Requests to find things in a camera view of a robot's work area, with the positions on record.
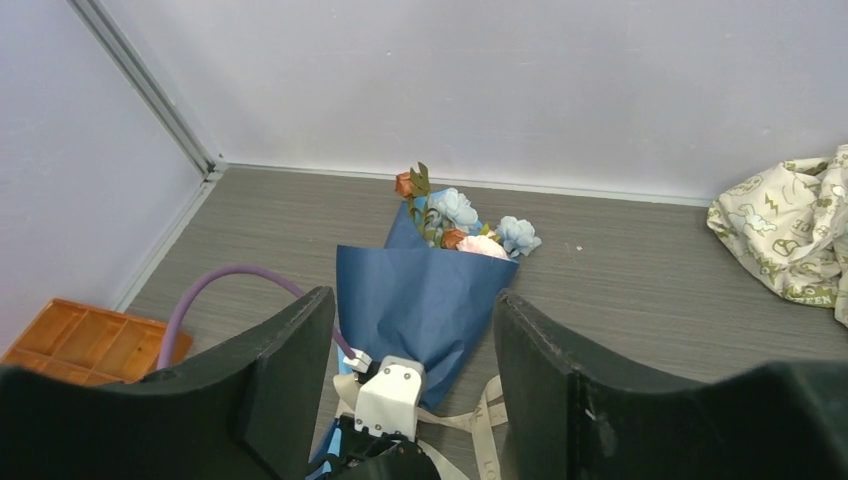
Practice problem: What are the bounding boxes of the beige ribbon bow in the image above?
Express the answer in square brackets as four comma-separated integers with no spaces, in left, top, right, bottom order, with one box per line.
[333,374,508,480]

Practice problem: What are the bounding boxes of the blue paper flower bouquet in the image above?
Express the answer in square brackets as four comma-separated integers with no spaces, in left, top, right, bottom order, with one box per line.
[307,162,543,480]

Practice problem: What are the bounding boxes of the cream patterned cloth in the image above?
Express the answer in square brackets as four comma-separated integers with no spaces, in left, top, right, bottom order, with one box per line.
[706,145,847,324]

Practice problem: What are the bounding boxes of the orange compartment tray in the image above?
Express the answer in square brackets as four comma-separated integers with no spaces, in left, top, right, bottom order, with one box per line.
[1,299,167,386]

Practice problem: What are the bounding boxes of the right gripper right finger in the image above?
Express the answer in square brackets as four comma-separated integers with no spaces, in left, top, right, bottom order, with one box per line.
[493,290,847,479]

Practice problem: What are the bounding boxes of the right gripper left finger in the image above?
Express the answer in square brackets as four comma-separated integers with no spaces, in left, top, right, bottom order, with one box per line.
[1,286,336,479]

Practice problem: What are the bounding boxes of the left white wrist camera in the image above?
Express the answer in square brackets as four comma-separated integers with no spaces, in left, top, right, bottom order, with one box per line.
[341,349,426,441]

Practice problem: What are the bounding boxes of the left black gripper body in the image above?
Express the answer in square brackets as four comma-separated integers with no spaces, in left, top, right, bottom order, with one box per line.
[324,430,441,480]

